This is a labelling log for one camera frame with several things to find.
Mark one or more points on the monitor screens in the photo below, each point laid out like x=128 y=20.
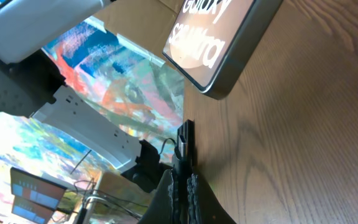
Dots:
x=35 y=198

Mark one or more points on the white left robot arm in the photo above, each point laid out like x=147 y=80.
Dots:
x=32 y=86

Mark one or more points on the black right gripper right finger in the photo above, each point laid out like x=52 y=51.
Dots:
x=203 y=206

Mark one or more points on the bronze Galaxy smartphone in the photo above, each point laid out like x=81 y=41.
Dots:
x=211 y=41

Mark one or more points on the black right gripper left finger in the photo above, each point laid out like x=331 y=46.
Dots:
x=162 y=208

